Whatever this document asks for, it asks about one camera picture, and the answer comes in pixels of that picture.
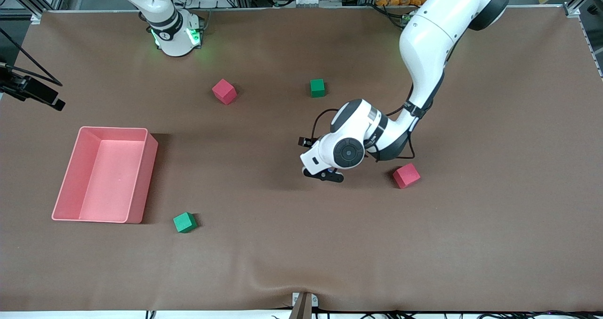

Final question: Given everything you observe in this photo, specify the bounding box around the pink plastic bin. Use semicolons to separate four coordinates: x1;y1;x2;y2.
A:
51;126;159;224

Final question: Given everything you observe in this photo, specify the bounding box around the pink foam cube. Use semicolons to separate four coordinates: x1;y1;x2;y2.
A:
392;163;421;189
212;79;237;106

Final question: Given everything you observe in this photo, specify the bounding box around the brown table cover mat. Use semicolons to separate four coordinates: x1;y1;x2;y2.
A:
0;6;603;312

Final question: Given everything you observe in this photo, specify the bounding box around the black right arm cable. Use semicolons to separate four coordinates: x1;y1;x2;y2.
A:
0;26;63;87

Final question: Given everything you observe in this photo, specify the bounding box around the grey metal mount bracket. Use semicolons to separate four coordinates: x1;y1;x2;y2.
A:
288;292;319;319

